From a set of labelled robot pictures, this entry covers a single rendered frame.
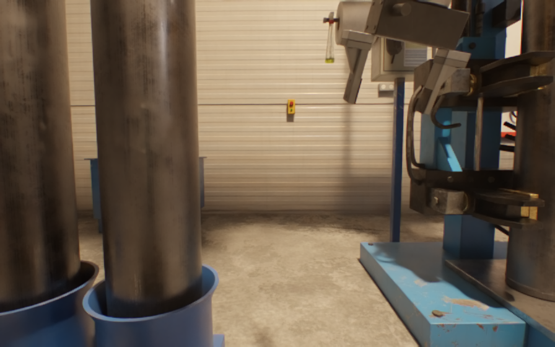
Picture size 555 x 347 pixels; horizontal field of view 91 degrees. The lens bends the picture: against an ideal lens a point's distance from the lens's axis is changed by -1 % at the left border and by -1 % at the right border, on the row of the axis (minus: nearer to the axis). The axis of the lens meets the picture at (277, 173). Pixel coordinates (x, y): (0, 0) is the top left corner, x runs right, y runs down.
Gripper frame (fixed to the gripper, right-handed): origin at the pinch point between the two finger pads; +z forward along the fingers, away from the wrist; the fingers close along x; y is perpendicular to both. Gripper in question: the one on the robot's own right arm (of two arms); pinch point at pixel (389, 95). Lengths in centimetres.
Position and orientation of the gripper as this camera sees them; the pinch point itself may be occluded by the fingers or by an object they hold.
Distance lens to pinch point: 51.5
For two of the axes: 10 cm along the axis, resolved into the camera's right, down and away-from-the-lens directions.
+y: 0.9, 4.7, -8.8
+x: 9.8, 1.0, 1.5
